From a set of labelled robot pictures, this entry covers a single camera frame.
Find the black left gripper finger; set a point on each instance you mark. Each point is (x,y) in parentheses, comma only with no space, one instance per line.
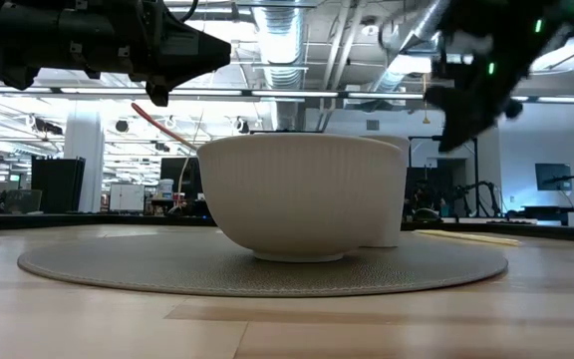
(197,65)
(202,42)

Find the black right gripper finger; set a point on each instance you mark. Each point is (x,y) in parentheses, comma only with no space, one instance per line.
(446,96)
(466,127)

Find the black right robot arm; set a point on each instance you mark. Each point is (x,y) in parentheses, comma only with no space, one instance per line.
(566,20)

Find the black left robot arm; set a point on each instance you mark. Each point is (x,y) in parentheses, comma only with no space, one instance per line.
(18,35)

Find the black background robot arm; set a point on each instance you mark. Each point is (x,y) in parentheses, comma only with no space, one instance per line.
(481,192)

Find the light wooden chopstick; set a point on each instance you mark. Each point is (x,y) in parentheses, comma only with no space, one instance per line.
(471,237)

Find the black background monitor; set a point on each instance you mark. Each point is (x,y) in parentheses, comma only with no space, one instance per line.
(175,177)

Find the off-white ribbed cup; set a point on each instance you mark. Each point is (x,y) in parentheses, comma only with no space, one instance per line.
(397,219)

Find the white plastic bucket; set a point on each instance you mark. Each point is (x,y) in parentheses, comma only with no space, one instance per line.
(166,189)

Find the white low cabinet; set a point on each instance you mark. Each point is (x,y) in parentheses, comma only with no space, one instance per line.
(126,197)

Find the tall black cabinet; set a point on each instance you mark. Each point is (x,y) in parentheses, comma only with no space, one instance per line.
(58,184)

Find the ribbed off-white bowl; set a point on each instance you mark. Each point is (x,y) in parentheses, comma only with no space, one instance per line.
(297,194)

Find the round grey woven placemat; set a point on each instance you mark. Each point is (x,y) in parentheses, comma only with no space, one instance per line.
(117,269)

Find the silver ceiling ventilation duct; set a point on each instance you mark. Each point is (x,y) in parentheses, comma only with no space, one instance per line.
(282,45)

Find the dark wall monitor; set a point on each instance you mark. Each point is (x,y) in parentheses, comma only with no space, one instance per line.
(552,177)

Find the black aluminium table frame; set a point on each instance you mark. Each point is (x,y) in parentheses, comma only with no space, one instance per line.
(92,219)

